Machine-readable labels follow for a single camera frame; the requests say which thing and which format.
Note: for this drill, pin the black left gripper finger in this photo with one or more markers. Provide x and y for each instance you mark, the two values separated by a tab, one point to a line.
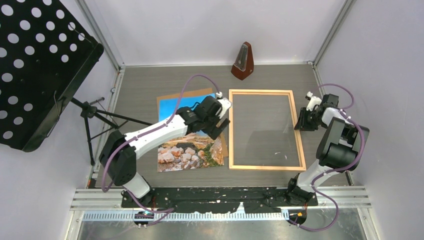
209	131
217	130

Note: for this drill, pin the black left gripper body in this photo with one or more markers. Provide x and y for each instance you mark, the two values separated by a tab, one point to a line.
211	122

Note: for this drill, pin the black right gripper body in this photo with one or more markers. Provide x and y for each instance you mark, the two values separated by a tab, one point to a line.
311	122

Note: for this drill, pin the clear acrylic sheet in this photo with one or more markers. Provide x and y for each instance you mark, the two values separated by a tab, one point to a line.
263	131

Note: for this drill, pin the light wooden picture frame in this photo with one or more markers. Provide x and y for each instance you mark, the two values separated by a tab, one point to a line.
297	135

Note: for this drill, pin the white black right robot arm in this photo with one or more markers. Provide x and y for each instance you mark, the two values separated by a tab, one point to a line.
339	150

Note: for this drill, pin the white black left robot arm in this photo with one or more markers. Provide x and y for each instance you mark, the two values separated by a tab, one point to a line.
121	151

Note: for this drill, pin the landscape photo print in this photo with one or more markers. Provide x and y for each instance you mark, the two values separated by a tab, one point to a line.
193	151

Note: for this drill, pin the brown cardboard backing board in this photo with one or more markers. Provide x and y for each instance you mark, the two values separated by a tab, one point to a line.
179	94

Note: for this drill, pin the brown wooden metronome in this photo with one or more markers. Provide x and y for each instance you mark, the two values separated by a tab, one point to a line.
243	66

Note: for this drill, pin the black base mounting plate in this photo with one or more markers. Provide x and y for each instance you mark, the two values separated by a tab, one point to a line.
215	200

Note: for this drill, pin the black tripod stand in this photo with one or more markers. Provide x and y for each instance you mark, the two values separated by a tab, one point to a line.
113	120

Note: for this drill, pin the black perforated music stand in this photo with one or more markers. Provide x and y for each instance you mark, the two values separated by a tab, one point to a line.
45	55

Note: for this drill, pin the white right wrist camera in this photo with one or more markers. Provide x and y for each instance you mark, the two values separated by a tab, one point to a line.
313	101

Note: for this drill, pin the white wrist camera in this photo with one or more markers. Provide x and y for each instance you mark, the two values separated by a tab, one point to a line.
224	102
313	101

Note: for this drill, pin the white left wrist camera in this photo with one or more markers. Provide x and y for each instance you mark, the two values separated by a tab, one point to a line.
224	102

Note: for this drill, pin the aluminium rail front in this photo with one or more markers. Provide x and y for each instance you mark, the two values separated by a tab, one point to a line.
97	205

